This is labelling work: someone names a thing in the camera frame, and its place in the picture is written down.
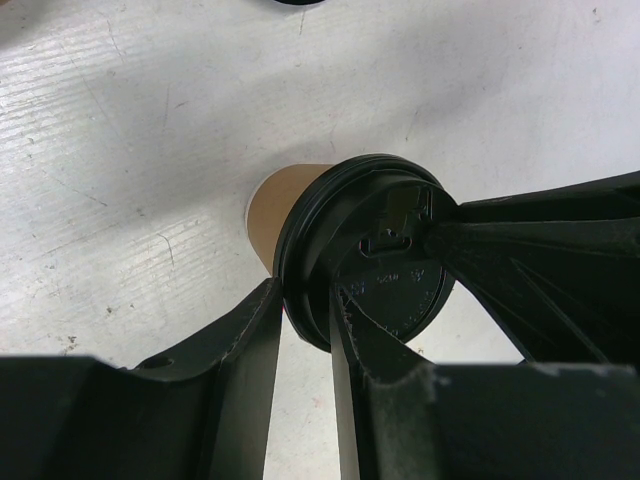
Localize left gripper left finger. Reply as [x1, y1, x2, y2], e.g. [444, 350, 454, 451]
[1, 278, 283, 479]

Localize black coffee lid stack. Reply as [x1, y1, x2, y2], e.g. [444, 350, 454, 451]
[274, 0, 324, 7]

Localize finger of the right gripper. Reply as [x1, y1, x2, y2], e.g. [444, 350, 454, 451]
[424, 218, 639, 365]
[457, 172, 639, 223]

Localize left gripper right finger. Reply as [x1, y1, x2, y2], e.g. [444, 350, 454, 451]
[329, 287, 639, 479]

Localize brown paper coffee cup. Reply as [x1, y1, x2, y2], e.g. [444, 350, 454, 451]
[246, 164, 339, 280]

